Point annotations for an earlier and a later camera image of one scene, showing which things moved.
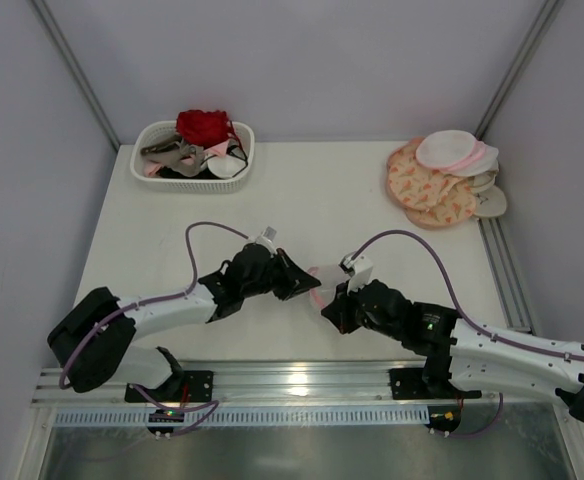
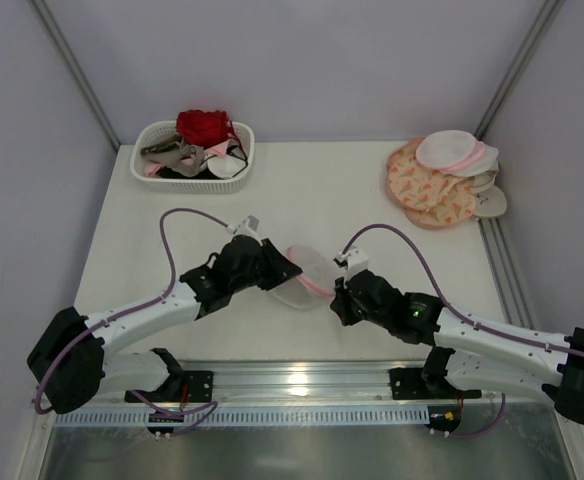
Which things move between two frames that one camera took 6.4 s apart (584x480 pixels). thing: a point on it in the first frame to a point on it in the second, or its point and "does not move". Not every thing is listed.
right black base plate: (410, 384) does not move
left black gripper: (282, 275) to (271, 265)
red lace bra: (205, 128) does not move
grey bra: (176, 154) does not move
